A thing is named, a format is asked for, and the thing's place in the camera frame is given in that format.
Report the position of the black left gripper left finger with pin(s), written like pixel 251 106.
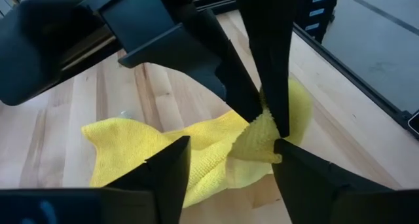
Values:
pixel 147 197

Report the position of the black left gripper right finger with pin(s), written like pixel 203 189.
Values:
pixel 320 197

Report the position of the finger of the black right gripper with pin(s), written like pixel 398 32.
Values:
pixel 183 44
pixel 271 47

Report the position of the yellow microfiber towel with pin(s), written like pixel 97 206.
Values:
pixel 131 142

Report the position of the black drawer cabinet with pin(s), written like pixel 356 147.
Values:
pixel 302 21

